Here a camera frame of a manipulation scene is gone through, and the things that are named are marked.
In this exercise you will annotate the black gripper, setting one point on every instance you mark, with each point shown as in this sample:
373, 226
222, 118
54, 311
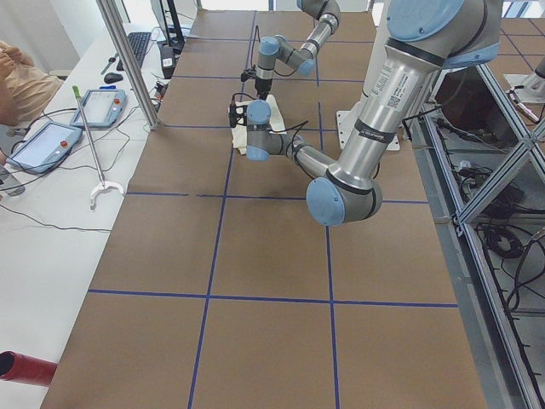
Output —
243, 116
261, 86

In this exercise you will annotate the cream long-sleeve printed shirt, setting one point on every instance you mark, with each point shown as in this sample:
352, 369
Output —
263, 117

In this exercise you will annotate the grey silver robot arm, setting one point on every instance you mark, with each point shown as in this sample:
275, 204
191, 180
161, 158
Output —
300, 58
424, 37

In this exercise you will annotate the black power adapter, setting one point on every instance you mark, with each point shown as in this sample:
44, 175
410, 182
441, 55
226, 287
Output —
168, 61

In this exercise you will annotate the black keyboard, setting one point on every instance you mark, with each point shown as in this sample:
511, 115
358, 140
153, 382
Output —
138, 42

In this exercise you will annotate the black computer mouse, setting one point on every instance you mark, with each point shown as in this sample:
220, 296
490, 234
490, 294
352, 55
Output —
112, 77

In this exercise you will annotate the far blue teach pendant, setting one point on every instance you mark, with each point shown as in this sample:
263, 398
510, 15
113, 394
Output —
102, 107

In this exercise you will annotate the blue teach pendant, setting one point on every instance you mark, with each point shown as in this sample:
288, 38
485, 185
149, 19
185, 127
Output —
46, 149
102, 107

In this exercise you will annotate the silver reacher grabber tool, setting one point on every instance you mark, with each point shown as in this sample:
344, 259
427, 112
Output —
103, 184

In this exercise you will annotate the near blue teach pendant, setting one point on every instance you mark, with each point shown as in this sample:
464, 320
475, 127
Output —
46, 149

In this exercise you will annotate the seated person in beige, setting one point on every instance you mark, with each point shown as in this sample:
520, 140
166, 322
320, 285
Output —
25, 89

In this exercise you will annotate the red cylinder tube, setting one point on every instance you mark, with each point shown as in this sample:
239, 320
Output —
26, 369

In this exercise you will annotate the aluminium frame post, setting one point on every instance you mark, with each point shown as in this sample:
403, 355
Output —
114, 25

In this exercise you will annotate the aluminium truss frame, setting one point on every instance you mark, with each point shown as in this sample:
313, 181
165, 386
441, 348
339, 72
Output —
479, 144

